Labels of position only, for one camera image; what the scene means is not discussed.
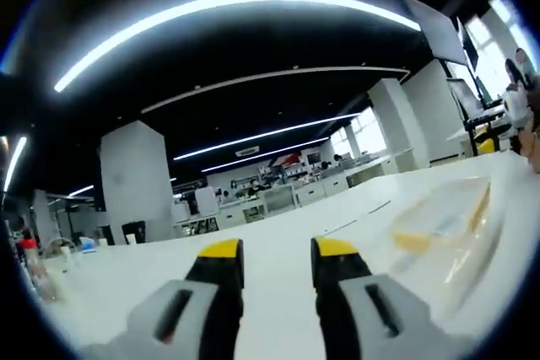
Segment narrow white square pillar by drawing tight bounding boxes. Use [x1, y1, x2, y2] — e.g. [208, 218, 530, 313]
[366, 78, 431, 167]

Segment wide white square pillar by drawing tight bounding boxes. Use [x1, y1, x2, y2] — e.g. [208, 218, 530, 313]
[100, 120, 172, 245]

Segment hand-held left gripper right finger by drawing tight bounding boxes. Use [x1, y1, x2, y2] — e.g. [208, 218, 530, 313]
[310, 236, 467, 360]

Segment clear bottle red cap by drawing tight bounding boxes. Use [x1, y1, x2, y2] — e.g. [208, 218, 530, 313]
[17, 237, 41, 281]

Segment small dark monitor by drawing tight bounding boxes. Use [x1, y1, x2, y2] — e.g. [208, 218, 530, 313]
[456, 17, 481, 71]

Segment grey mesh office chair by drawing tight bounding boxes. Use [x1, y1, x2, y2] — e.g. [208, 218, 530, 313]
[263, 185, 296, 214]

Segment large dark monitor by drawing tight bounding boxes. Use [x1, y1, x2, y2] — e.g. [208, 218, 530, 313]
[402, 0, 469, 67]

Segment person in white shirt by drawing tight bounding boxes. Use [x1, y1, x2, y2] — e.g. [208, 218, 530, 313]
[505, 46, 539, 87]

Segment white office desk row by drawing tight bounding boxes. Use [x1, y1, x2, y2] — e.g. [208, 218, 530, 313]
[172, 153, 414, 234]

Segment clear storage box yellow latches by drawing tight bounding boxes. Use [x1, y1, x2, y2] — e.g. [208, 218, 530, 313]
[387, 174, 514, 321]

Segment tall white cabinet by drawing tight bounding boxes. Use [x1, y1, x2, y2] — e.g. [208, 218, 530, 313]
[194, 186, 220, 216]

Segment red white wall banner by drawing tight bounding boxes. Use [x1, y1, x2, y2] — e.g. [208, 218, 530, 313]
[269, 151, 305, 169]

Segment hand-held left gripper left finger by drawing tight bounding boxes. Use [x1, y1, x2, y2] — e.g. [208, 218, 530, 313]
[82, 239, 246, 360]

